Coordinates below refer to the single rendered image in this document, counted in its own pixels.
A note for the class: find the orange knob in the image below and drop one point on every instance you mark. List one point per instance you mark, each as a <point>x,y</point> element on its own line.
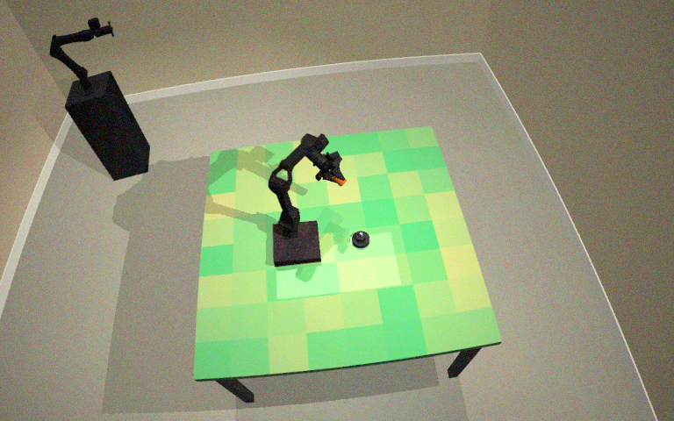
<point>339,181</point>

